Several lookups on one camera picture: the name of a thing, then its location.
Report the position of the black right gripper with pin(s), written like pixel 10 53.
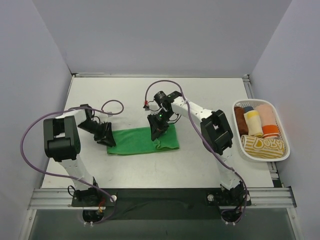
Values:
pixel 157 123

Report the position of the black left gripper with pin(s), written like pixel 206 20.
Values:
pixel 104 132

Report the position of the green cloth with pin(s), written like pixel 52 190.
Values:
pixel 137 141

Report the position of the yellow cream towel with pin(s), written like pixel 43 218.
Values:
pixel 254 124

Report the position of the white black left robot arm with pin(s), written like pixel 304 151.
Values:
pixel 62 143

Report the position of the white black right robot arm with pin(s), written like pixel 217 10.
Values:
pixel 213 127

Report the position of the black base mat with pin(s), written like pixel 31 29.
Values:
pixel 161 211

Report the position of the brown rolled towel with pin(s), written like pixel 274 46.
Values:
pixel 240 120

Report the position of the blue rolled towel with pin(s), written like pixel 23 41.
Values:
pixel 248 109

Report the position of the yellow white patterned rolled towel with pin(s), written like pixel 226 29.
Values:
pixel 263 148

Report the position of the white perforated plastic basket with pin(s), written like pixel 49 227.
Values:
pixel 244 103

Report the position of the peach orange rolled towel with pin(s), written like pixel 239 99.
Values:
pixel 268 121

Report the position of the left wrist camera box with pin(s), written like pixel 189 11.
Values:
pixel 108 114

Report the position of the aluminium front frame rail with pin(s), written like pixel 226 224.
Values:
pixel 260 197

